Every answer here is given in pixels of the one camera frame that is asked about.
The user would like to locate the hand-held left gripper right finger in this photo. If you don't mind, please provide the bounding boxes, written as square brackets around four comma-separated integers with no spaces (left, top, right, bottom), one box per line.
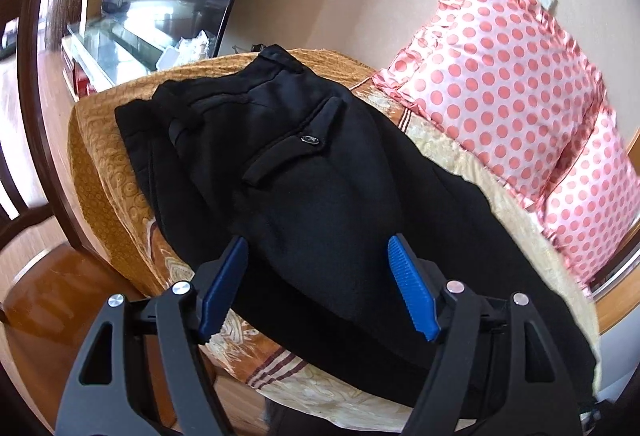
[388,234,584,436]

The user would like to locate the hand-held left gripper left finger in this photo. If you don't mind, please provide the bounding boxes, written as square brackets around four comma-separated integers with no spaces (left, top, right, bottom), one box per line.
[54,236,249,436]

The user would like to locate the black pants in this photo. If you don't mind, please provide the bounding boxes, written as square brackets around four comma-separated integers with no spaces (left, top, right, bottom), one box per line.
[114,44,599,428]

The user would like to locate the orange patterned bed blanket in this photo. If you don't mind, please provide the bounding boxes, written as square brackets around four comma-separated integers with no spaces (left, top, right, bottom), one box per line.
[67,48,601,417]

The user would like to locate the small pink polka dot pillow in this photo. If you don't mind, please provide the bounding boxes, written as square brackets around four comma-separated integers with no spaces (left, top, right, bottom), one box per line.
[540,103,640,287]

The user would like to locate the large pink polka dot pillow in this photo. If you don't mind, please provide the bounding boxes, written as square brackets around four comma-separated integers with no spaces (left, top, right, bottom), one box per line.
[371,0,610,209]

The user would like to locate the white plastic bag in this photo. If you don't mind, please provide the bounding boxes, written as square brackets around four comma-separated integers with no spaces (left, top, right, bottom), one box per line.
[156,30,211,69]

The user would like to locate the glass top cabinet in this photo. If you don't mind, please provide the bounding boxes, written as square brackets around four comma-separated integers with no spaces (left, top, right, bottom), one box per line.
[61,6,211,92]

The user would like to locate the dark wooden bed frame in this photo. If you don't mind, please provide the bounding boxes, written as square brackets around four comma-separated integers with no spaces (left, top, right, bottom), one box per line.
[16,0,153,302]

